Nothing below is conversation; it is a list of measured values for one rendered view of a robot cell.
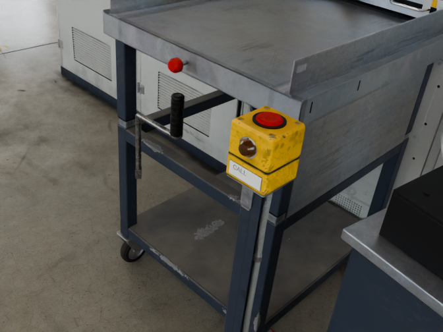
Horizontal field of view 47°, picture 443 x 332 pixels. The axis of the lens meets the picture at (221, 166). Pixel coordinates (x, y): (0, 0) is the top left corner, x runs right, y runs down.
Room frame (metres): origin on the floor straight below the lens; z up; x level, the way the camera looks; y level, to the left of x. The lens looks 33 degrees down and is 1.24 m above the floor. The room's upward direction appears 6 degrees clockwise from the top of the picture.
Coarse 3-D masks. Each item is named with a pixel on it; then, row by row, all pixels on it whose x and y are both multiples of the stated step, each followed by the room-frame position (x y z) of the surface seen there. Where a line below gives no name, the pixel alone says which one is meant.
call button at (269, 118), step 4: (264, 112) 0.67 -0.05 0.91; (268, 112) 0.67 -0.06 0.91; (272, 112) 0.67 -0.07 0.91; (256, 116) 0.66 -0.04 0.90; (260, 116) 0.66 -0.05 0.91; (264, 116) 0.66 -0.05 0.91; (268, 116) 0.66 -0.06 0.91; (272, 116) 0.66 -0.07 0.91; (276, 116) 0.66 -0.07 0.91; (280, 116) 0.66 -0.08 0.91; (256, 120) 0.65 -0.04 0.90; (260, 120) 0.65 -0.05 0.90; (264, 120) 0.65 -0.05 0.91; (268, 120) 0.65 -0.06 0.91; (272, 120) 0.65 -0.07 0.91; (276, 120) 0.65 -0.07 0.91; (280, 120) 0.65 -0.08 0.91; (264, 124) 0.64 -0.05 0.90; (268, 124) 0.64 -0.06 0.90; (272, 124) 0.64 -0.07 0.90; (276, 124) 0.64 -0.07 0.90; (280, 124) 0.65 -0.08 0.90
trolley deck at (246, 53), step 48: (240, 0) 1.49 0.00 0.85; (288, 0) 1.54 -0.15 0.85; (336, 0) 1.60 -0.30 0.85; (144, 48) 1.14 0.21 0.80; (192, 48) 1.06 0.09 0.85; (240, 48) 1.09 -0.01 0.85; (288, 48) 1.13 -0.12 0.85; (432, 48) 1.26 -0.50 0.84; (240, 96) 0.94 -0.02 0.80; (288, 96) 0.87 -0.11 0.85; (336, 96) 0.94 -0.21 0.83
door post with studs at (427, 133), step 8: (440, 80) 1.36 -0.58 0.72; (440, 88) 1.35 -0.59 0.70; (440, 96) 1.35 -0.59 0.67; (432, 104) 1.36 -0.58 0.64; (440, 104) 1.34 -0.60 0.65; (432, 112) 1.35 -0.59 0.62; (440, 112) 1.34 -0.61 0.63; (432, 120) 1.35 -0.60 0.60; (424, 128) 1.36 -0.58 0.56; (432, 128) 1.34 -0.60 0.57; (424, 136) 1.35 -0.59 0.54; (432, 136) 1.34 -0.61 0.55; (424, 144) 1.35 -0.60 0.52; (416, 152) 1.36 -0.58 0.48; (424, 152) 1.34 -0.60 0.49; (416, 160) 1.35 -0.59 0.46; (424, 160) 1.34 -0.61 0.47; (416, 168) 1.35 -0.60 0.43; (408, 176) 1.36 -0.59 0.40; (416, 176) 1.34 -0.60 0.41
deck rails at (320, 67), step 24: (120, 0) 1.25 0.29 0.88; (144, 0) 1.31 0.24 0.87; (168, 0) 1.37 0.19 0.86; (192, 0) 1.42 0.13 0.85; (408, 24) 1.20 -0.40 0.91; (432, 24) 1.31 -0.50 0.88; (336, 48) 0.97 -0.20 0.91; (360, 48) 1.04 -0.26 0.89; (384, 48) 1.13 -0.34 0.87; (312, 72) 0.92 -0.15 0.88; (336, 72) 0.99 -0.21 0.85
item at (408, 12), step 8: (360, 0) 1.54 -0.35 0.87; (368, 0) 1.52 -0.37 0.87; (376, 0) 1.51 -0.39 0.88; (384, 0) 1.49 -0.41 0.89; (400, 0) 1.46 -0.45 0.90; (408, 0) 1.45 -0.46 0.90; (416, 0) 1.43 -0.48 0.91; (424, 0) 1.42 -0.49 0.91; (440, 0) 1.39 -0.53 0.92; (384, 8) 1.49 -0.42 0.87; (392, 8) 1.47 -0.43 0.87; (400, 8) 1.46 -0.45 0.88; (432, 8) 1.40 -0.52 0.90; (440, 8) 1.39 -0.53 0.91; (416, 16) 1.42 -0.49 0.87
